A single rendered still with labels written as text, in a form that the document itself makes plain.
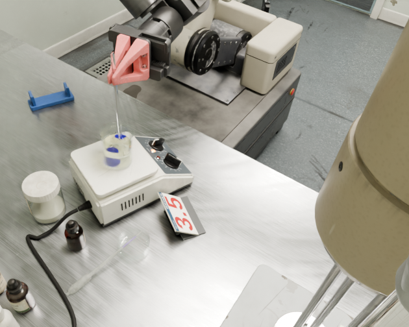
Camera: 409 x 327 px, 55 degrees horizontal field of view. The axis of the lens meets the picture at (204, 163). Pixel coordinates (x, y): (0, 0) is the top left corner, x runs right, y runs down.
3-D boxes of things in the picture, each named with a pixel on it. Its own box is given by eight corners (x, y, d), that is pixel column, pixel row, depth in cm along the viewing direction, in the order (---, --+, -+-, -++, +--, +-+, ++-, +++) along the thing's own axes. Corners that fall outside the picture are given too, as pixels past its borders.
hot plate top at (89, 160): (128, 132, 76) (128, 129, 75) (160, 172, 70) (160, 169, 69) (69, 156, 71) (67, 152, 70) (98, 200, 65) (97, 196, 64)
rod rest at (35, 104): (70, 92, 96) (67, 80, 93) (74, 100, 94) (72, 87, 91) (28, 103, 92) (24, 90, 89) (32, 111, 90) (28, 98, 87)
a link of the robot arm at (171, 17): (191, 23, 70) (171, 39, 74) (165, -9, 68) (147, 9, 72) (176, 41, 66) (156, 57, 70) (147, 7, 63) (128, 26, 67)
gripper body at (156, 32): (166, 44, 59) (185, 23, 64) (106, 27, 61) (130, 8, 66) (165, 80, 64) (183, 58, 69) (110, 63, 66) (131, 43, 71)
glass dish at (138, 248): (113, 241, 69) (113, 233, 67) (143, 230, 71) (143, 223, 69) (124, 266, 65) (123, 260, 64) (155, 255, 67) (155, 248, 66)
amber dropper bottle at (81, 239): (80, 254, 66) (73, 231, 61) (64, 248, 67) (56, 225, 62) (89, 240, 68) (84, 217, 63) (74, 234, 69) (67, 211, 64)
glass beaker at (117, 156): (99, 170, 68) (93, 137, 62) (108, 149, 72) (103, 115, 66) (133, 176, 68) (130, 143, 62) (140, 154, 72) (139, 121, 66)
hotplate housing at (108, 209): (160, 146, 86) (160, 117, 80) (194, 185, 79) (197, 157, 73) (61, 187, 76) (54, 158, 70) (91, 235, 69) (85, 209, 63)
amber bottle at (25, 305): (22, 292, 61) (8, 267, 55) (39, 298, 60) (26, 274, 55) (9, 310, 59) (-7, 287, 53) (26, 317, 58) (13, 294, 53)
